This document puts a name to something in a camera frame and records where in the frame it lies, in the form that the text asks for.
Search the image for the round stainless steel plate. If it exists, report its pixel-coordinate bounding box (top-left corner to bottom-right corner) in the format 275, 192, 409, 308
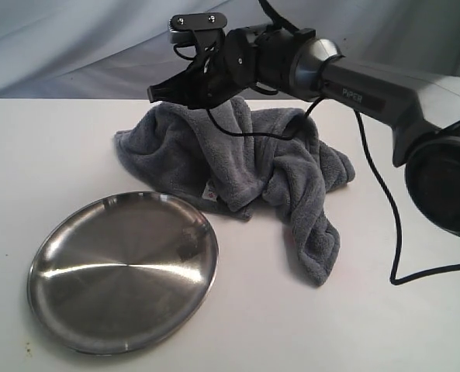
26, 191, 219, 356

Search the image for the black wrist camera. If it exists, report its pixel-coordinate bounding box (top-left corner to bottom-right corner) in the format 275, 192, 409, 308
168, 12, 227, 46

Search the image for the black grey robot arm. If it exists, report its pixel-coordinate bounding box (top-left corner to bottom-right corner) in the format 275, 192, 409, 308
147, 24, 460, 236

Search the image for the grey fleece towel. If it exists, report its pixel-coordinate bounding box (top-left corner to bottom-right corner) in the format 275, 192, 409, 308
113, 97, 355, 286

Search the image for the white backdrop cloth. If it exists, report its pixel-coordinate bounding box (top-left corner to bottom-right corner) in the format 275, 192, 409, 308
0, 1, 460, 99

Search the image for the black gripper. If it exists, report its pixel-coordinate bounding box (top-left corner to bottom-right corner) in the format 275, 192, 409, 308
147, 54, 237, 109

